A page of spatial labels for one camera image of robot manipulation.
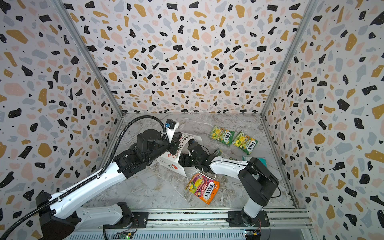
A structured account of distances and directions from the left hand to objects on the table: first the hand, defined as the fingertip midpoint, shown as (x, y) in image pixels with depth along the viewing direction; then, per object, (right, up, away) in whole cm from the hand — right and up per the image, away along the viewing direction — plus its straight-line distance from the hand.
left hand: (181, 131), depth 67 cm
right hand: (-4, -16, +18) cm, 24 cm away
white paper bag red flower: (-5, -15, +7) cm, 17 cm away
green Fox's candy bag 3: (+20, -15, +31) cm, 40 cm away
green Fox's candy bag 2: (+39, -9, +36) cm, 54 cm away
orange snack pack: (+10, -32, +16) cm, 37 cm away
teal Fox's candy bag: (+38, -18, +28) cm, 50 cm away
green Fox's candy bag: (+22, -3, +40) cm, 45 cm away
